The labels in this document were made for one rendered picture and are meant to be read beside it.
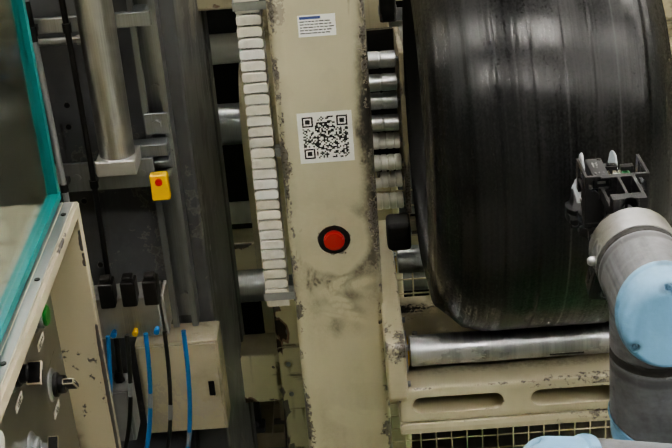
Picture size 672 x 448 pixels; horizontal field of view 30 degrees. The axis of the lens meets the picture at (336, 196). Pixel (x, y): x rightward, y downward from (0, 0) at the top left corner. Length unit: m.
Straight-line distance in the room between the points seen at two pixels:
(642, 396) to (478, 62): 0.48
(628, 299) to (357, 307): 0.71
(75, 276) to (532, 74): 0.60
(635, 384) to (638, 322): 0.08
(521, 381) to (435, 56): 0.51
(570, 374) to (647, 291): 0.65
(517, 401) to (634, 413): 0.57
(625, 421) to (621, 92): 0.44
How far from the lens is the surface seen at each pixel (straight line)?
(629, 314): 1.21
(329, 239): 1.79
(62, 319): 1.57
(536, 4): 1.57
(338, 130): 1.72
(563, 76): 1.54
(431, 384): 1.82
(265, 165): 1.75
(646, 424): 1.29
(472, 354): 1.81
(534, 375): 1.83
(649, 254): 1.25
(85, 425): 1.65
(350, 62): 1.69
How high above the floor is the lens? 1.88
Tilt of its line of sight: 25 degrees down
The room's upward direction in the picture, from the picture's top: 4 degrees counter-clockwise
